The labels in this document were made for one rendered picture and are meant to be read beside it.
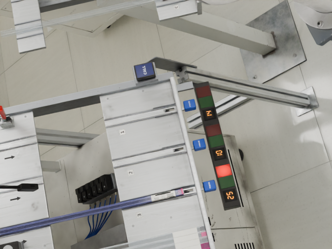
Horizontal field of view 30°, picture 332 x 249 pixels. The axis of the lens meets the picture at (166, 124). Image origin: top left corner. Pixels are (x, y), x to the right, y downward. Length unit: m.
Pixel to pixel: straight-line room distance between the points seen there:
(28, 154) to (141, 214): 0.33
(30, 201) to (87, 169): 0.46
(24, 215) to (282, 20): 1.22
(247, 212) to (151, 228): 0.73
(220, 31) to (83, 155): 0.61
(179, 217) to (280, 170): 0.80
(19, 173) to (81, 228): 0.48
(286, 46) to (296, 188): 0.51
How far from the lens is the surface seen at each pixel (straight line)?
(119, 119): 1.61
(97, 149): 1.99
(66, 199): 2.10
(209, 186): 1.54
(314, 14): 1.42
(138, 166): 1.57
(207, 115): 1.61
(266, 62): 2.34
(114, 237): 1.85
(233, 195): 1.56
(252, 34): 2.22
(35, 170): 1.61
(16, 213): 1.60
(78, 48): 3.17
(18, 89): 3.58
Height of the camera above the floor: 1.88
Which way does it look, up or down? 45 degrees down
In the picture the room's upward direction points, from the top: 83 degrees counter-clockwise
